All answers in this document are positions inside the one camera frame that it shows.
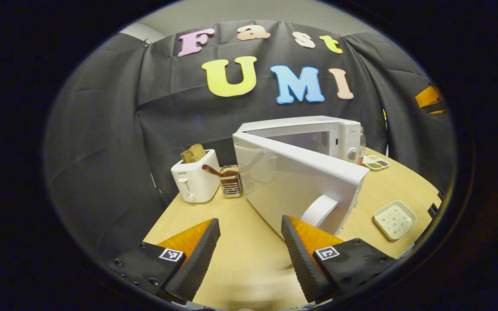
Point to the pale green square plate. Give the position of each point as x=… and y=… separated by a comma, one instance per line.
x=394, y=220

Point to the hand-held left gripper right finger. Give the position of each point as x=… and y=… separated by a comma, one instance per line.
x=305, y=263

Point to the divided dish of beans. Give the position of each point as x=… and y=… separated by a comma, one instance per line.
x=376, y=163

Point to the brown wooden spoon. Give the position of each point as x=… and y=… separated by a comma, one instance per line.
x=214, y=171

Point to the white microwave oven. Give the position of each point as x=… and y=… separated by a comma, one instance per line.
x=301, y=181

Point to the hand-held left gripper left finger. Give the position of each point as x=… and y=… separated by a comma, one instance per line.
x=197, y=263

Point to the black backdrop cloth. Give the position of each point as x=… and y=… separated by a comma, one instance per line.
x=102, y=151

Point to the brown bread slice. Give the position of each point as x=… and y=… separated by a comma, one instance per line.
x=193, y=153

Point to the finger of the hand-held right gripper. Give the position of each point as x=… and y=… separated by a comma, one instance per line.
x=438, y=112
x=428, y=96

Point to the white toaster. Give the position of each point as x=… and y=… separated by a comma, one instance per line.
x=197, y=181

